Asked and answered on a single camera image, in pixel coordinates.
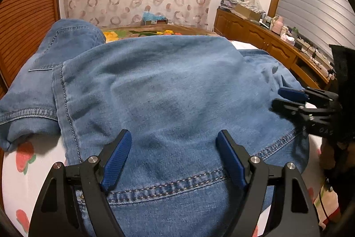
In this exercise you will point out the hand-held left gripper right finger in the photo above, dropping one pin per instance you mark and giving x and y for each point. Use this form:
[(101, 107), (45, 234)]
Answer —
[(231, 162)]

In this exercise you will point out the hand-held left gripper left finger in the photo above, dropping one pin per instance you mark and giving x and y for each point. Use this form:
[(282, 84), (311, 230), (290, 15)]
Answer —
[(118, 164)]

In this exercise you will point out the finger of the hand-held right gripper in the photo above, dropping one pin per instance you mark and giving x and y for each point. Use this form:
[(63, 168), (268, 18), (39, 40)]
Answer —
[(291, 93), (288, 106)]

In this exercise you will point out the blue denim pants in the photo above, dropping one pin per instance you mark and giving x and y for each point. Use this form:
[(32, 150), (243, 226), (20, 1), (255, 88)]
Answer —
[(166, 87)]

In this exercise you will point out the person's right forearm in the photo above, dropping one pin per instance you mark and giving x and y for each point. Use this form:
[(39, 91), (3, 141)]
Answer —
[(344, 178)]

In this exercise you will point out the person's right hand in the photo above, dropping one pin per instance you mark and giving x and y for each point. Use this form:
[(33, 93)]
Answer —
[(327, 155)]

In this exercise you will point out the white power strip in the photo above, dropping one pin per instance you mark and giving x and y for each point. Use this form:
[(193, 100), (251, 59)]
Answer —
[(313, 49)]

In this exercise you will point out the pink tissue pack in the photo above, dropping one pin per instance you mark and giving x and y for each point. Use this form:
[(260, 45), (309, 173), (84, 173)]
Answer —
[(288, 38)]

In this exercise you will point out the wooden cabinet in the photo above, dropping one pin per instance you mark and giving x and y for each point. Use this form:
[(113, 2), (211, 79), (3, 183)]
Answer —
[(258, 34)]

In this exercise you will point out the pink kettle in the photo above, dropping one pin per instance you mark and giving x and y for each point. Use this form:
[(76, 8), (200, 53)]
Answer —
[(278, 24)]

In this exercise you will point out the open cardboard tray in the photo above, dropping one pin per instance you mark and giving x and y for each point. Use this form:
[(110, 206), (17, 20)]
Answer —
[(248, 11)]

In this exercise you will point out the stack of books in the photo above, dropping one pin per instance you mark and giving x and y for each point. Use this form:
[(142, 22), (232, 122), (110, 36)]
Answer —
[(227, 4)]

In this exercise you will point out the floral blanket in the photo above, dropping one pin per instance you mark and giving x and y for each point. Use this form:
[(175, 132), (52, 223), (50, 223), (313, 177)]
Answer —
[(144, 33)]

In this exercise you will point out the cardboard box with blue cloth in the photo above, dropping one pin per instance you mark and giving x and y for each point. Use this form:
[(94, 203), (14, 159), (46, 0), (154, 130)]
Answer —
[(155, 20)]

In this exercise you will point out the wooden louvred door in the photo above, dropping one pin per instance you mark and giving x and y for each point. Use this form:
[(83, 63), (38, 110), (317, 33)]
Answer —
[(27, 17)]

